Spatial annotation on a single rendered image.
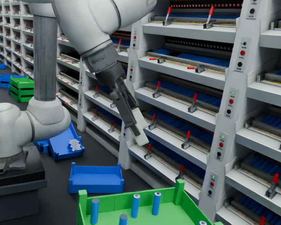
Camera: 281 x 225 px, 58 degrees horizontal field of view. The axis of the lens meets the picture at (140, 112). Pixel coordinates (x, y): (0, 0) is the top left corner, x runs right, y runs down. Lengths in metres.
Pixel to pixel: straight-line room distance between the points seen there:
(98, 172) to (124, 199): 0.94
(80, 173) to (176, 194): 0.97
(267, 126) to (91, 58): 0.72
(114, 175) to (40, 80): 0.76
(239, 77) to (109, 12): 0.59
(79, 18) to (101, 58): 0.10
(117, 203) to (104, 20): 0.47
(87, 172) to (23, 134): 0.57
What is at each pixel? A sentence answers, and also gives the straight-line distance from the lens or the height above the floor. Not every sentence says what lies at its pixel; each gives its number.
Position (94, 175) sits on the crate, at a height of 0.00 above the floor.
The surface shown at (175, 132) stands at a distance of 1.39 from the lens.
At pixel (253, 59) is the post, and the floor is 0.83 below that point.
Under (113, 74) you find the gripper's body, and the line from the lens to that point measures 0.65.
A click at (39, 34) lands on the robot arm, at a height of 0.82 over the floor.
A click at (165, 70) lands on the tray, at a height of 0.71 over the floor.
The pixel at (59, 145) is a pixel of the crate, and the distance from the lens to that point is 1.89.
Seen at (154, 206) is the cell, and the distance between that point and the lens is 0.73.
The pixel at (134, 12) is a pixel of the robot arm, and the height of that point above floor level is 0.92.
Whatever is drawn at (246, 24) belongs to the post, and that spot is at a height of 0.95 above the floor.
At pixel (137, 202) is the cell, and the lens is 0.69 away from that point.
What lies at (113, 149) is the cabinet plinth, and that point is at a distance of 1.90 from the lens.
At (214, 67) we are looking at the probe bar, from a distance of 1.17.
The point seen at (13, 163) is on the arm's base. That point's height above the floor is 0.26.
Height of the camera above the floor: 0.87
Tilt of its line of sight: 17 degrees down
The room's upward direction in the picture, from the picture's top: 7 degrees clockwise
